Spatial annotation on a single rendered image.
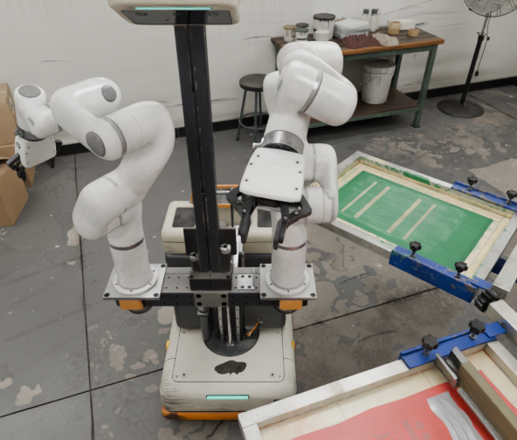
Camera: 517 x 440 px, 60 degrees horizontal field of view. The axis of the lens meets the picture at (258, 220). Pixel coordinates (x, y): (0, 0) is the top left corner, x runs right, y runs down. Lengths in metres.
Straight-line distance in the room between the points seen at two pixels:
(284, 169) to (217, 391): 1.51
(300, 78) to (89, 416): 2.06
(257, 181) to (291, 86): 0.16
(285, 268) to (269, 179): 0.53
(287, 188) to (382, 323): 2.11
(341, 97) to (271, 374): 1.57
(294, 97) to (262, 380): 1.56
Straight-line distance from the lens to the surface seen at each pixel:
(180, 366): 2.20
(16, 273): 3.36
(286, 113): 0.80
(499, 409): 1.29
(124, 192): 1.04
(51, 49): 4.25
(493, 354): 1.50
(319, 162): 1.12
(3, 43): 4.27
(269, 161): 0.75
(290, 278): 1.25
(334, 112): 0.78
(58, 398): 2.60
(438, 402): 1.37
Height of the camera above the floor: 2.07
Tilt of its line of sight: 37 degrees down
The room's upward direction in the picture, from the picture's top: straight up
